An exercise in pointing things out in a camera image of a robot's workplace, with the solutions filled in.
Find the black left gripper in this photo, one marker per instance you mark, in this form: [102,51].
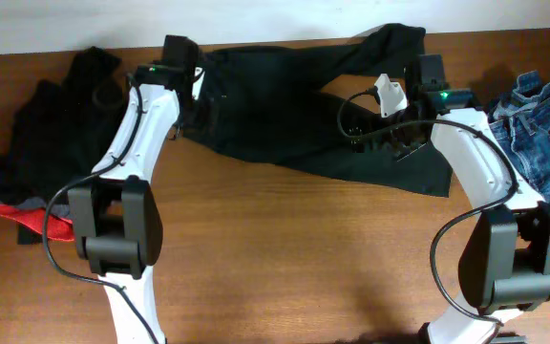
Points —
[187,102]

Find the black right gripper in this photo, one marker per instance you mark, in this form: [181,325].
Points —
[368,136]

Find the black trousers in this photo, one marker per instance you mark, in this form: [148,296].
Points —
[267,104]

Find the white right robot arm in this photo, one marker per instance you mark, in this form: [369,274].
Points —
[504,270]

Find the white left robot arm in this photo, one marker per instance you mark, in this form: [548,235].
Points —
[117,227]

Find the blue denim jeans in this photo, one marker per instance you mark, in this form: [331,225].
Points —
[520,121]

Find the black garment pile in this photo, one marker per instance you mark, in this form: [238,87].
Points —
[62,131]

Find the red and grey garment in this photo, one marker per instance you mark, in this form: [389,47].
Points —
[30,213]

